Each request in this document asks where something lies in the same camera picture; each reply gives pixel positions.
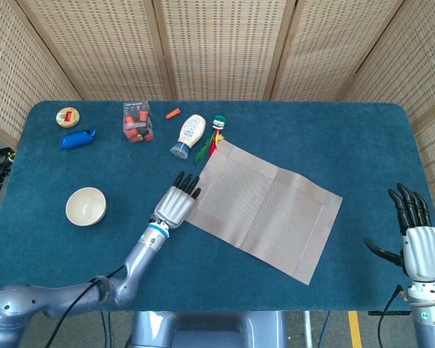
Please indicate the woven bamboo folding screen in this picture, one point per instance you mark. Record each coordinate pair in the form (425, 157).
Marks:
(221, 47)

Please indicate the blue carpet table cover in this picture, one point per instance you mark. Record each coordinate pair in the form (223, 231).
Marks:
(366, 163)

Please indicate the white squeeze sauce bottle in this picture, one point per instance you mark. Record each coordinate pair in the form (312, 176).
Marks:
(192, 132)

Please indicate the blue grey robot torso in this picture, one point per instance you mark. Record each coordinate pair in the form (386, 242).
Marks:
(203, 330)

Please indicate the white table leg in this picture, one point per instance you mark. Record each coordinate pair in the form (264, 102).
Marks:
(307, 330)

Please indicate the round tin with red label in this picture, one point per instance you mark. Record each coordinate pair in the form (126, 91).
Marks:
(68, 117)

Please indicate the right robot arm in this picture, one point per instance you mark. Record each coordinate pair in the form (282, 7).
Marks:
(429, 319)

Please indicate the clear box with orange items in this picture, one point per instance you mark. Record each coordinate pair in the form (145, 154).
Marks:
(137, 125)

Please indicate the brown woven placemat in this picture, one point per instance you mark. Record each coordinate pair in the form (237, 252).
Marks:
(268, 214)

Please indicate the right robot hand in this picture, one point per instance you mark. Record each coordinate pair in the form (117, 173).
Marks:
(422, 250)

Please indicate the white bowl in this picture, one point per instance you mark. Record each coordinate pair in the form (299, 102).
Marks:
(86, 206)

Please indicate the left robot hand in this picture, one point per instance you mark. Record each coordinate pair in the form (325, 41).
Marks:
(174, 206)

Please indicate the blue pouch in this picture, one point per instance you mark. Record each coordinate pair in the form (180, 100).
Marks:
(76, 139)

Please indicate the small orange piece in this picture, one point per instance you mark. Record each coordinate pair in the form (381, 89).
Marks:
(173, 113)

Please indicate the colourful feather shuttlecock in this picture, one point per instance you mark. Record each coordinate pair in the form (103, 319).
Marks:
(218, 122)

